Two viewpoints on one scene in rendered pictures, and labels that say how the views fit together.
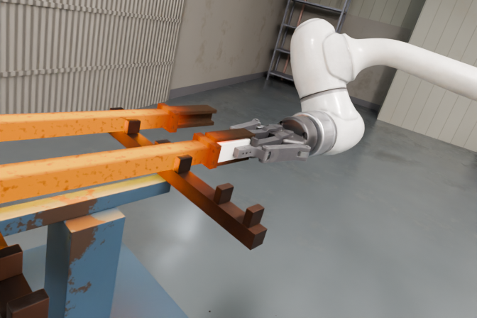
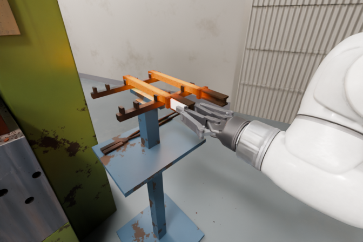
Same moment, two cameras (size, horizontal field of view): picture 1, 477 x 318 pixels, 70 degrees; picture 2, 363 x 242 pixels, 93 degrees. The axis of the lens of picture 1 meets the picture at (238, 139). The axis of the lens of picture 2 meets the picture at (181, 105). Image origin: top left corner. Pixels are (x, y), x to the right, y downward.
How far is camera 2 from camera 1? 0.69 m
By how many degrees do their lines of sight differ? 88
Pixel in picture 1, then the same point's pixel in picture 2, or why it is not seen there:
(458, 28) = not seen: outside the picture
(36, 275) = (173, 130)
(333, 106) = (292, 132)
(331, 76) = (315, 100)
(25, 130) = (162, 78)
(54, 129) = (167, 80)
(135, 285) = (174, 152)
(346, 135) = (279, 168)
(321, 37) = (335, 54)
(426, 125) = not seen: outside the picture
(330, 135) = (249, 148)
